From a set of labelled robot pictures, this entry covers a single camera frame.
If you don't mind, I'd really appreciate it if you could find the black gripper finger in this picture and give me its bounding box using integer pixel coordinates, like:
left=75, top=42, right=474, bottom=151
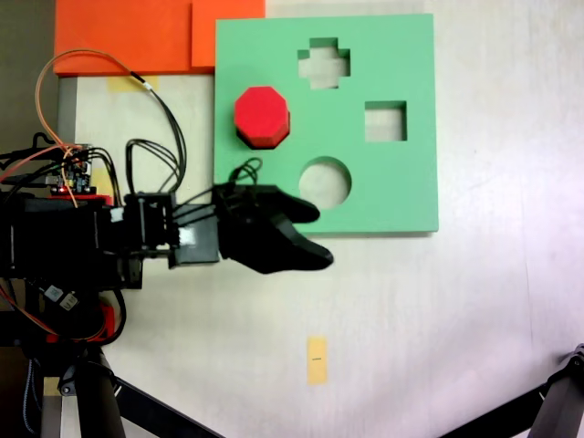
left=268, top=185, right=321, bottom=225
left=248, top=217, right=336, bottom=276

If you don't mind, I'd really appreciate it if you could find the red octagonal pillar block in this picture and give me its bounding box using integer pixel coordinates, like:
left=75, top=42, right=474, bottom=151
left=233, top=85, right=292, bottom=151

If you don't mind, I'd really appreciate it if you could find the large orange flat block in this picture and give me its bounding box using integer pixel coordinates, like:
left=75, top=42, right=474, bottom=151
left=53, top=0, right=193, bottom=77

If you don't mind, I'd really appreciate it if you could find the green shape sorting board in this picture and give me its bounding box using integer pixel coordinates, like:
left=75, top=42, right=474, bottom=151
left=212, top=13, right=441, bottom=238

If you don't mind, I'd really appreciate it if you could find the yellow tape piece with mark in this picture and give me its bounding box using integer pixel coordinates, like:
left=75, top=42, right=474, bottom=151
left=306, top=336, right=329, bottom=387

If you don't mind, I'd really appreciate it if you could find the red base clamp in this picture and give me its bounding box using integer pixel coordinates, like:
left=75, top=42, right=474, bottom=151
left=48, top=193, right=114, bottom=208
left=44, top=304, right=117, bottom=344

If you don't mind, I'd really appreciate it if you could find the circuit board with green terminal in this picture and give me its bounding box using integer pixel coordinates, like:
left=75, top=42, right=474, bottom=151
left=47, top=142, right=97, bottom=196

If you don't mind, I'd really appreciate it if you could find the black circuit board with inductor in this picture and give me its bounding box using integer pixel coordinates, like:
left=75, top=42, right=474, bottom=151
left=39, top=282, right=79, bottom=313

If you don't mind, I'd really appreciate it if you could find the black tripod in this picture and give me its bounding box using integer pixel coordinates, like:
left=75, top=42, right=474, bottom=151
left=38, top=353, right=227, bottom=438

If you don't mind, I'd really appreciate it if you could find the black notched tripod leg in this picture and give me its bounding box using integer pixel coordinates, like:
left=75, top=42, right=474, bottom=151
left=436, top=341, right=584, bottom=438

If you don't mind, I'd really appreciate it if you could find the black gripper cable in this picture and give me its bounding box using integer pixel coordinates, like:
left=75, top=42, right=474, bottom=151
left=174, top=156, right=265, bottom=216

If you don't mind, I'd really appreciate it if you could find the long black wire bundle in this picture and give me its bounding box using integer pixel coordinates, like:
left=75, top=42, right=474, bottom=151
left=129, top=69, right=188, bottom=193

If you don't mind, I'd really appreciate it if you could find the black motor cable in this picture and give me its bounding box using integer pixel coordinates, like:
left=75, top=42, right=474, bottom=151
left=124, top=138, right=182, bottom=198

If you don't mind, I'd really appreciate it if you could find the black USB cable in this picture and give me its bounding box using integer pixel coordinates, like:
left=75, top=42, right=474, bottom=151
left=0, top=173, right=47, bottom=187

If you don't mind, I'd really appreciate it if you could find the thin orange wire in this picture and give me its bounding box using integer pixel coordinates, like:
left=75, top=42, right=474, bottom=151
left=35, top=48, right=138, bottom=159

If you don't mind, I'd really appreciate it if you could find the thick black power cable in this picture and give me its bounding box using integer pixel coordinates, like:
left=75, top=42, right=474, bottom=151
left=0, top=130, right=65, bottom=166

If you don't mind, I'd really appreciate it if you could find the braided grey cable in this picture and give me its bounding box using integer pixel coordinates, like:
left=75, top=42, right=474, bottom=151
left=21, top=358, right=38, bottom=435

